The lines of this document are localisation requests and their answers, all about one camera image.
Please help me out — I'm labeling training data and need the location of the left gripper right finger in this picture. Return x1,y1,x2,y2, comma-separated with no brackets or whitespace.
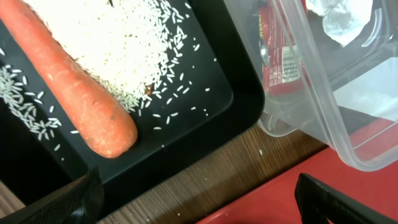
295,173,397,224

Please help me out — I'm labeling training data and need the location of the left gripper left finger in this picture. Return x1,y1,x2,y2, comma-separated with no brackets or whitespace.
1,167,104,224

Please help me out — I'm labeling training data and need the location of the orange carrot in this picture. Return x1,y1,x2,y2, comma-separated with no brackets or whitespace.
1,0,137,159

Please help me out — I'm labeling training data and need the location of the white rice pile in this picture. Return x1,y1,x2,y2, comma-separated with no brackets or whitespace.
0,0,218,162

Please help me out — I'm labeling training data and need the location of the red snack wrapper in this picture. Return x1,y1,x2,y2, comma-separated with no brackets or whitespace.
259,1,308,96

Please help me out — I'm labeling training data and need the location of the white napkin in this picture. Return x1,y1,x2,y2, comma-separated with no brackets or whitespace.
306,0,373,47

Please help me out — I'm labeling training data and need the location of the clear plastic waste bin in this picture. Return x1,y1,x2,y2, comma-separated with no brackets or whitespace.
226,0,397,172

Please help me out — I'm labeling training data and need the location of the black food waste tray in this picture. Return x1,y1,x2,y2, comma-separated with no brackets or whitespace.
1,1,264,215

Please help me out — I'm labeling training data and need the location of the red serving tray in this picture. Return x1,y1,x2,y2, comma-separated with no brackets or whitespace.
201,148,397,223

